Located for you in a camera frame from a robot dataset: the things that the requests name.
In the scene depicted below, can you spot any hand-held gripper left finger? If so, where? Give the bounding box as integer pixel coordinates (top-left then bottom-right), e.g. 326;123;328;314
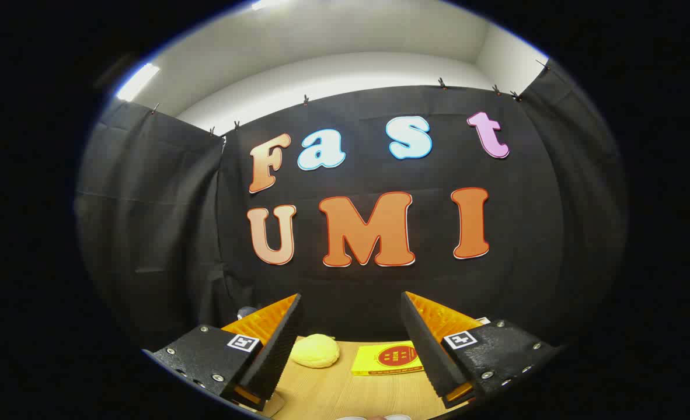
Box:
142;293;304;412

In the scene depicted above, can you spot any yellow book with red label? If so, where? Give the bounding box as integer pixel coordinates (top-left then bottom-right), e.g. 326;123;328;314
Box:
351;341;424;376

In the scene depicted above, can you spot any yellow round plush cushion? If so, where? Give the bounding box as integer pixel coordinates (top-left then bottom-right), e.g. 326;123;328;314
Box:
290;333;341;369

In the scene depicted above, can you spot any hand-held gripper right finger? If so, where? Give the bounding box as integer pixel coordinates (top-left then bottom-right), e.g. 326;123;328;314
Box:
401;291;563;410

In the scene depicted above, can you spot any row of black cloth clips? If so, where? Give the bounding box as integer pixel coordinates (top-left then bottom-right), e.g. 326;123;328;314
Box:
149;58;550;136

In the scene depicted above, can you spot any ceiling light panel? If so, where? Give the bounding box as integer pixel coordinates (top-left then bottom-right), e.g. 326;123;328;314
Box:
116;62;161;102

